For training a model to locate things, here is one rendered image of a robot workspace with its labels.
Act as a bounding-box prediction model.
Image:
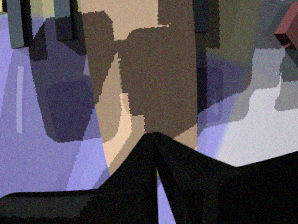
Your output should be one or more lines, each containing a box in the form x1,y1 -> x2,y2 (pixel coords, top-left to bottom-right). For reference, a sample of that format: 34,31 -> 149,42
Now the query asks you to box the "pink block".
274,2 -> 298,49

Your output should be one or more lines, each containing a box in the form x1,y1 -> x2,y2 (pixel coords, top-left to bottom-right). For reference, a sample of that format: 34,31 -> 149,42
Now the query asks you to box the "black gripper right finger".
152,132 -> 298,224

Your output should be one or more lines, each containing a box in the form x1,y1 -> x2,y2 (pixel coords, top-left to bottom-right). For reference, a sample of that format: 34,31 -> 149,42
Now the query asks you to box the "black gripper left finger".
0,133 -> 158,224

